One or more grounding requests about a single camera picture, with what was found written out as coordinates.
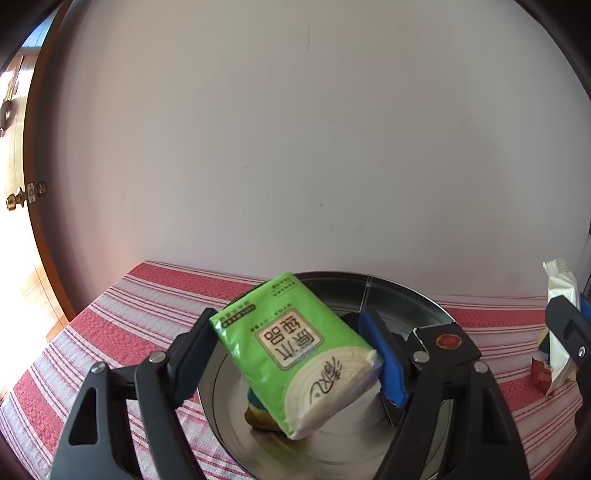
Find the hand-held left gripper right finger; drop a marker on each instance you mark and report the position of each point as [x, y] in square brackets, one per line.
[385, 364]

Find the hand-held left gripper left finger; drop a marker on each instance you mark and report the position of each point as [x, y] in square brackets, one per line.
[191, 369]

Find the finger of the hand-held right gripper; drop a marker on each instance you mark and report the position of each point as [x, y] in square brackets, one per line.
[570, 332]
[586, 308]

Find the white snack packet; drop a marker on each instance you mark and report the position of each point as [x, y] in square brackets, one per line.
[561, 281]

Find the round metal cookie tin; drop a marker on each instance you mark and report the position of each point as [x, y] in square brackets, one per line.
[332, 434]

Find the green tissue pack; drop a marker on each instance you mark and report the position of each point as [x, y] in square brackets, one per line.
[295, 350]

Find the red candy packet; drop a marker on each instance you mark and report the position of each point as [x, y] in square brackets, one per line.
[540, 374]

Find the red striped tablecloth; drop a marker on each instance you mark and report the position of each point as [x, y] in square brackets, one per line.
[115, 314]

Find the wooden door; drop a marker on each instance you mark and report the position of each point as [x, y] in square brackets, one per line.
[44, 286]

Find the brass door latch plate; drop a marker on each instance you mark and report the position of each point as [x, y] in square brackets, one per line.
[37, 189]

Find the brass door knob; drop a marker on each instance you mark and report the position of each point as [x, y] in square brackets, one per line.
[16, 199]

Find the hanging door ornament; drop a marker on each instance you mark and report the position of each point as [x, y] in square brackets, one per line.
[7, 104]

